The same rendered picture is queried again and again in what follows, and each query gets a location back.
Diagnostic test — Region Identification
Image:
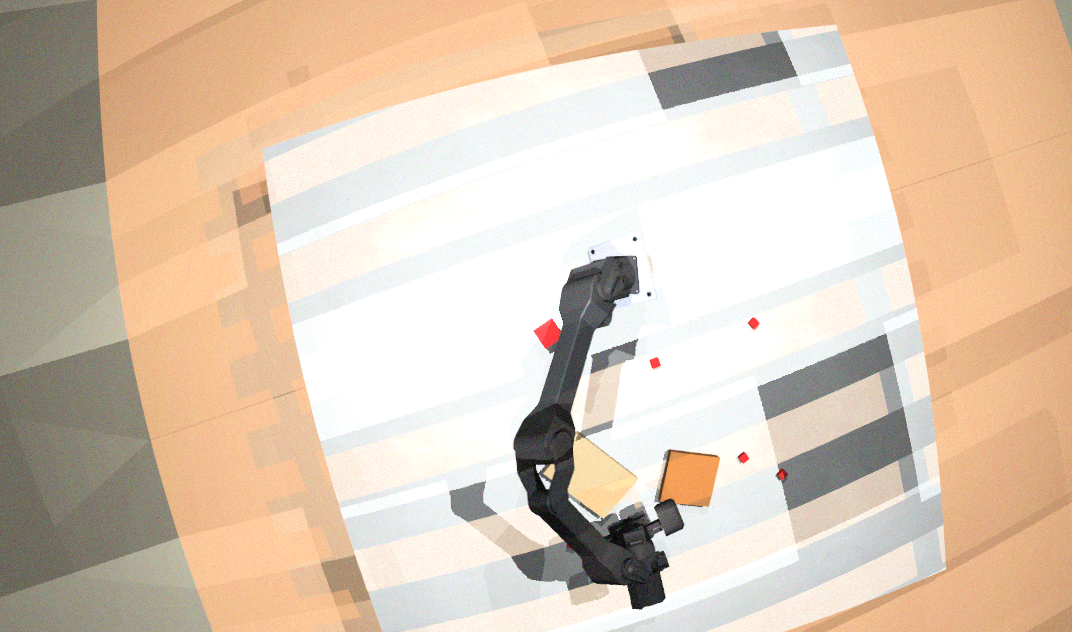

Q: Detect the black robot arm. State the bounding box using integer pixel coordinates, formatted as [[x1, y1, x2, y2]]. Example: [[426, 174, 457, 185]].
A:
[[513, 255, 670, 610]]

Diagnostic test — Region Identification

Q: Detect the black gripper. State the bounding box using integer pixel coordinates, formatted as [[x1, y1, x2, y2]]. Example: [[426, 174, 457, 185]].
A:
[[604, 498, 684, 545]]

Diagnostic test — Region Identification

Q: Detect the orange square block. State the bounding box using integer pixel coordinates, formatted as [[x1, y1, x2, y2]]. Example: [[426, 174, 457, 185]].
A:
[[658, 449, 720, 507]]

